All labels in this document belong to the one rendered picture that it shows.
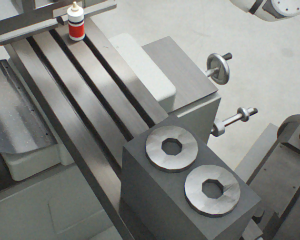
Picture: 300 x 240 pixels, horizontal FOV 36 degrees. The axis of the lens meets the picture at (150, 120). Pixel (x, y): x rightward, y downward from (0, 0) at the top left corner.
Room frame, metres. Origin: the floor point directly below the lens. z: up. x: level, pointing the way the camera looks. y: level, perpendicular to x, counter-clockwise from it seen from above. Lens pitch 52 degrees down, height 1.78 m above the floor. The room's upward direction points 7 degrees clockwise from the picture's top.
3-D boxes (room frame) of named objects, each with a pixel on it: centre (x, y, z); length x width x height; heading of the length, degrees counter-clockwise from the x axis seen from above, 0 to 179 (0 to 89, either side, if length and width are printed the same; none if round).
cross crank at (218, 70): (1.11, -0.18, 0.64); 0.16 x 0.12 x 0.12; 128
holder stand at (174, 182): (0.40, -0.08, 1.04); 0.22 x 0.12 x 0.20; 45
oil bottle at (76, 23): (0.89, 0.22, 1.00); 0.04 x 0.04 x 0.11
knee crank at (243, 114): (1.02, -0.29, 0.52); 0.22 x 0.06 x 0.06; 128
